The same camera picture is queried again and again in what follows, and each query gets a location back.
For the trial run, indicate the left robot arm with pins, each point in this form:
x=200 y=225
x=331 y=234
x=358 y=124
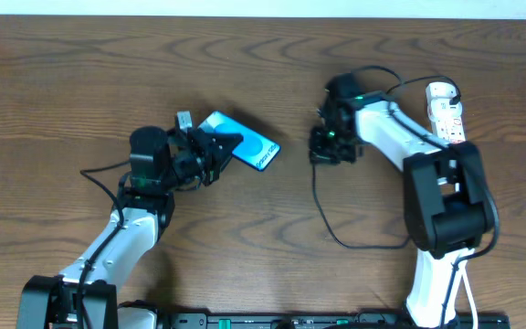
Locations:
x=84 y=295

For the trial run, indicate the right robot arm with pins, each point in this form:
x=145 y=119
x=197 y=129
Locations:
x=449 y=212

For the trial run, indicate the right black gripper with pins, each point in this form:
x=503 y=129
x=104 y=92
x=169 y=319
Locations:
x=325 y=149

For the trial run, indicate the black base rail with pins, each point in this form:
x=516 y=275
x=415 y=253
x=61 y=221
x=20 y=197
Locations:
x=365 y=319

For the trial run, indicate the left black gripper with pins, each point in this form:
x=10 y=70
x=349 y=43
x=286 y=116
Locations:
x=211 y=159

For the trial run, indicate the blue smartphone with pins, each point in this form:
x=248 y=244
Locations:
x=255 y=150

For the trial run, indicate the white charger adapter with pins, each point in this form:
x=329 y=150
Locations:
x=440 y=90

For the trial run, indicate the white power strip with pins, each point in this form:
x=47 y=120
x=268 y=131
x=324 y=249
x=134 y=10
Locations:
x=446 y=120

